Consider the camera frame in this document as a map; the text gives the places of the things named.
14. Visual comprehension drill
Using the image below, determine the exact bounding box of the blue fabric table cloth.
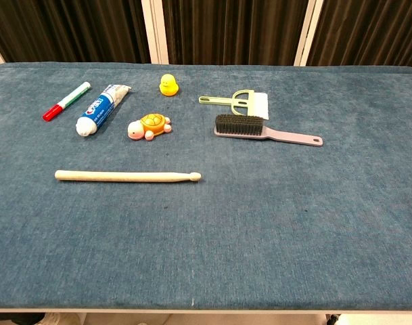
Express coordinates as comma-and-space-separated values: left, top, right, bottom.
0, 62, 412, 311

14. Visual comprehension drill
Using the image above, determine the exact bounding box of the yellow rubber duck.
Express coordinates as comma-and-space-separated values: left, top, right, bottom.
158, 73, 180, 98

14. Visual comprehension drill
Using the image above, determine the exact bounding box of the orange pink toy turtle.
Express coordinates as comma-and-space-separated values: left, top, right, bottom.
127, 112, 173, 142

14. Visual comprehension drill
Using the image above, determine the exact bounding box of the purple handled black bristle brush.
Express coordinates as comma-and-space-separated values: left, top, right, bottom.
214, 114, 324, 148

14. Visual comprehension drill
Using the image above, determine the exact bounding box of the red capped white marker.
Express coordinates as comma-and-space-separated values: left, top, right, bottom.
42, 81, 92, 123

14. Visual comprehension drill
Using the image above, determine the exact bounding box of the green white small brush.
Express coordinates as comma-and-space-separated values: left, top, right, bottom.
198, 89, 271, 121

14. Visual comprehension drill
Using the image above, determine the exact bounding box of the dark pleated curtain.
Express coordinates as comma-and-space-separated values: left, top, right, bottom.
0, 0, 412, 67

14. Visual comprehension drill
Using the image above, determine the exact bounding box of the wooden drumstick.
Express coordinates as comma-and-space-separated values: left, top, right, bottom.
54, 169, 202, 183

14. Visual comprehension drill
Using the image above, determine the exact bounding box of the blue white toothpaste tube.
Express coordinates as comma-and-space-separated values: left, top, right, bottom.
74, 83, 133, 137

